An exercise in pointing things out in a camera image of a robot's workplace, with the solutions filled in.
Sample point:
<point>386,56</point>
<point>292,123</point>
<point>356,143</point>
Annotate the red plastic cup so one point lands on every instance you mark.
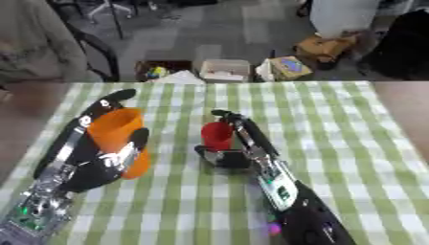
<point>217,135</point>

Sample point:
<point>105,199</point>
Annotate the white plastic box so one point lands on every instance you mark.
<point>225,71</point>

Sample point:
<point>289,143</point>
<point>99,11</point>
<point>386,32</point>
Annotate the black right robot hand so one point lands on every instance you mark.
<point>246,140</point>

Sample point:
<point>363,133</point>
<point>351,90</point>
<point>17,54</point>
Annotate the brown open cardboard box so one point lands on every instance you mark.
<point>159,69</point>

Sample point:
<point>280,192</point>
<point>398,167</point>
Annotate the orange plastic cup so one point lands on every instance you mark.
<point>114,134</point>

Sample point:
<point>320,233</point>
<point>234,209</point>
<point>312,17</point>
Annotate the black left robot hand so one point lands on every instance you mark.
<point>89,166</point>

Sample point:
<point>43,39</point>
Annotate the tan box with blue print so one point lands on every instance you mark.
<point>287,67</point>

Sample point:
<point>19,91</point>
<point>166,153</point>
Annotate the black chair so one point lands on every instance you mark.
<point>95,51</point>

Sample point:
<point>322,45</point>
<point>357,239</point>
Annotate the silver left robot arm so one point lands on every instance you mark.
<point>36,207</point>

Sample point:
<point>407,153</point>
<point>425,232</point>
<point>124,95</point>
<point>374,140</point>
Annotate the black bag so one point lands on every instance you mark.
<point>399,48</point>

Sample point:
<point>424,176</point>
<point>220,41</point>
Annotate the brown bag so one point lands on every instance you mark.
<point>324,48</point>

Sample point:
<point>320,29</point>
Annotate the white chair base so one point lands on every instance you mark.
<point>109,8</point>

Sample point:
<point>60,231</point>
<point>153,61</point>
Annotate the person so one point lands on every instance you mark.
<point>36,41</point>

